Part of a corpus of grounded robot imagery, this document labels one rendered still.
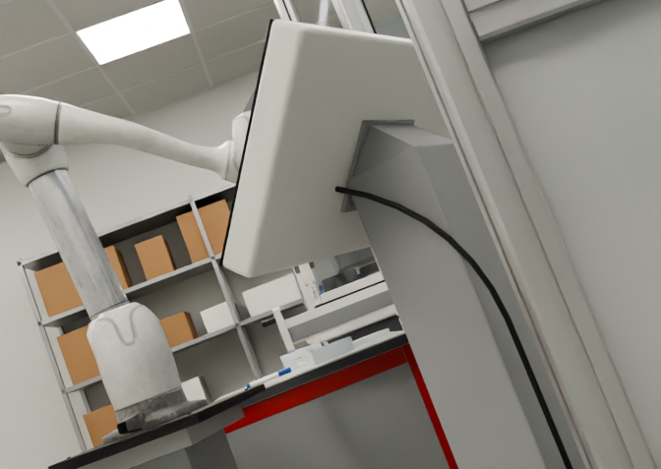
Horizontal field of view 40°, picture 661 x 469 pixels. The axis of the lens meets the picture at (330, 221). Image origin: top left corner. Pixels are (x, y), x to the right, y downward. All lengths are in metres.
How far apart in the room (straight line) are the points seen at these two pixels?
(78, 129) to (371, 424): 1.03
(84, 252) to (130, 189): 4.45
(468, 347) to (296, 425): 1.22
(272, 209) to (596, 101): 0.49
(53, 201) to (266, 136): 1.27
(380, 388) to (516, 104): 1.70
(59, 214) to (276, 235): 1.22
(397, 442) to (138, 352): 0.74
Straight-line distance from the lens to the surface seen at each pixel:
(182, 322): 6.14
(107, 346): 2.02
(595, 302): 0.70
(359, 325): 3.04
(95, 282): 2.24
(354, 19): 1.79
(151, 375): 2.00
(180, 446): 1.90
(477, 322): 1.16
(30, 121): 2.17
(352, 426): 2.35
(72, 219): 2.27
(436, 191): 1.17
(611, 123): 0.73
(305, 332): 2.10
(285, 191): 1.10
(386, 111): 1.27
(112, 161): 6.76
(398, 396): 2.36
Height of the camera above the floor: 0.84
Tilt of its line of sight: 6 degrees up
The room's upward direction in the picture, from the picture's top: 21 degrees counter-clockwise
